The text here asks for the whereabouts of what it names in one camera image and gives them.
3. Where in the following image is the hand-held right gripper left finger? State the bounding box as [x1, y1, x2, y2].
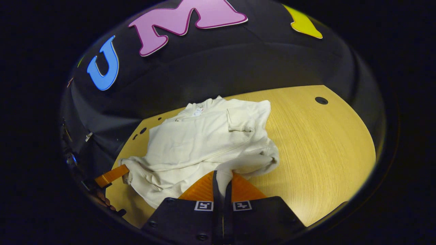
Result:
[141, 171, 222, 245]

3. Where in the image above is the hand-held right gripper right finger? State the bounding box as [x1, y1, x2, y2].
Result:
[223, 171, 306, 245]

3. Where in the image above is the cream sweatshirt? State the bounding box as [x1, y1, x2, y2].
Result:
[118, 96, 280, 209]

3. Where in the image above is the black backdrop cloth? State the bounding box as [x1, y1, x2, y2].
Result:
[60, 0, 387, 177]

